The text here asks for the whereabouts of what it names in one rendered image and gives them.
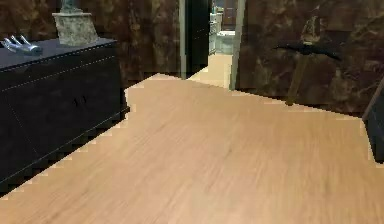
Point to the black room door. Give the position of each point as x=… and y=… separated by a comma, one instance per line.
x=197, y=33

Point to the black sideboard cabinet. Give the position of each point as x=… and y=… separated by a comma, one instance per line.
x=56, y=110

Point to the grey stone statue base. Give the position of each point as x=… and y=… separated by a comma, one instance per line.
x=75, y=28

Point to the silver metal object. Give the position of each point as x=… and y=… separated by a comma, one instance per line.
x=22, y=46

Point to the dark cabinet with pale edge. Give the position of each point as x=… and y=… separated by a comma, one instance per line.
x=376, y=126

